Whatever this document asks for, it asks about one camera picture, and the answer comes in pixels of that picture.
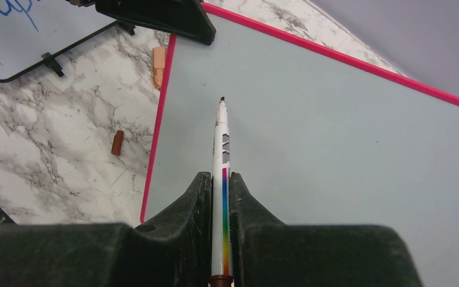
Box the black whiteboard stand clip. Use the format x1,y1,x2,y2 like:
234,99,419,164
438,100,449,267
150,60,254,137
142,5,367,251
41,53,64,77

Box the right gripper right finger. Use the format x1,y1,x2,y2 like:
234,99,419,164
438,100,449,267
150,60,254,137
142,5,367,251
229,173,423,286

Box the orange eraser block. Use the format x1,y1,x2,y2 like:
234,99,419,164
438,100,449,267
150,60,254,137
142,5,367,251
152,47,167,90

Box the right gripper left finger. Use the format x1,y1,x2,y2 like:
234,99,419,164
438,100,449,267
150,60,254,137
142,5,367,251
0,172,211,286

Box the white rainbow marker pen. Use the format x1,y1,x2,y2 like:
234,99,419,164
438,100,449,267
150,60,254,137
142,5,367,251
208,97,234,286

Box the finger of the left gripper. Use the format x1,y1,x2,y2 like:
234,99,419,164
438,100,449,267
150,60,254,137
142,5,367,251
95,0,216,45

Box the black framed written whiteboard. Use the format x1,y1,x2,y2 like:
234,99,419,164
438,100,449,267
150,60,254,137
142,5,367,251
0,1,117,83

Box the brown marker cap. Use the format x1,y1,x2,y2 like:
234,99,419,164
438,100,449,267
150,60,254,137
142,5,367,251
111,130,124,156

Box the pink framed whiteboard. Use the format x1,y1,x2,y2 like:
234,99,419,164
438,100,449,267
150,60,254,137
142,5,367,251
140,3,459,286

